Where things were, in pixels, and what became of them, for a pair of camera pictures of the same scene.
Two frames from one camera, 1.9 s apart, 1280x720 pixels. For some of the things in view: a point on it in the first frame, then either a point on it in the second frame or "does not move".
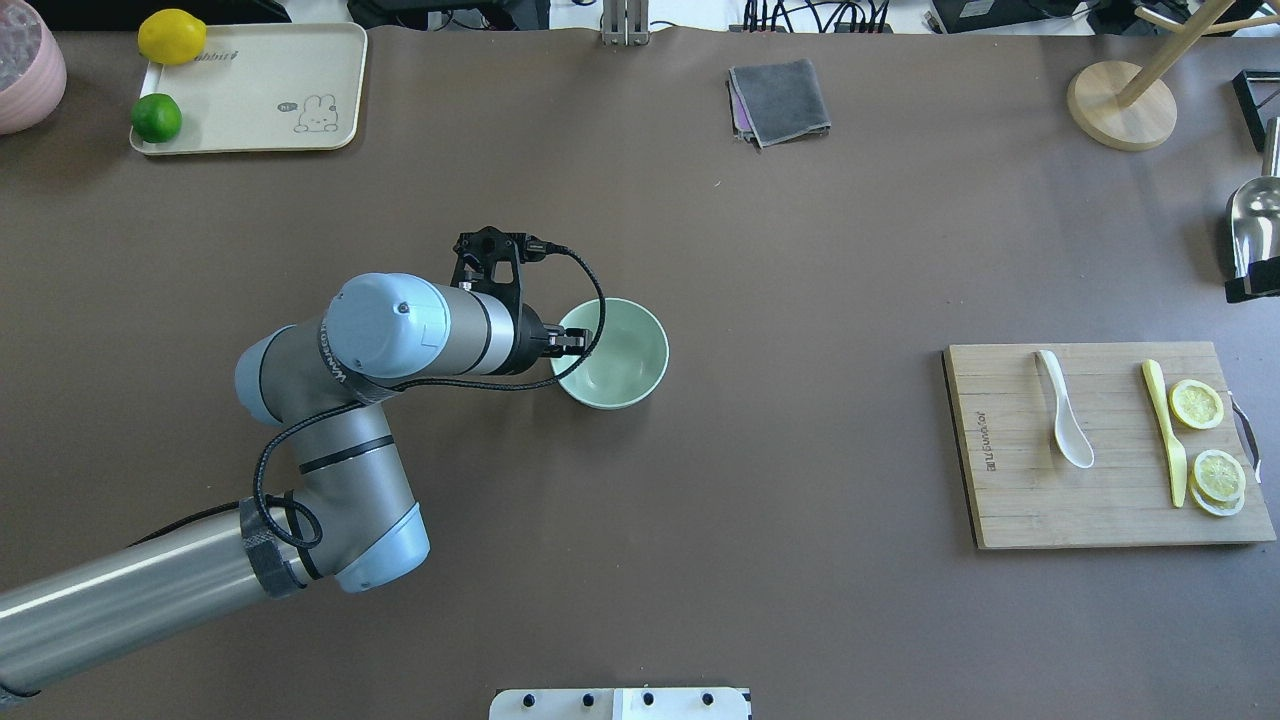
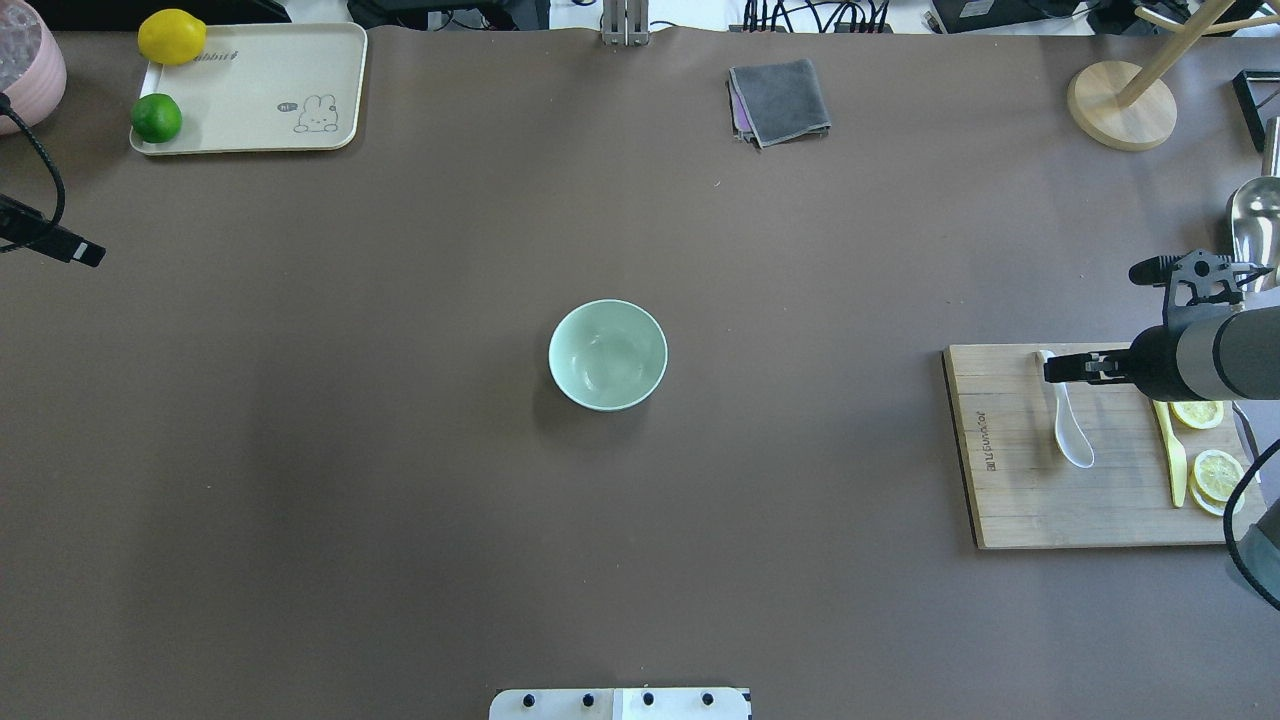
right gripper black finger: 1264,279 → 1096,368
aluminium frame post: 625,22 does not move
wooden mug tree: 1132,108 does not move
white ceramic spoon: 1071,436 does not move
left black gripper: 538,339 → 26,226
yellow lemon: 171,37 does not move
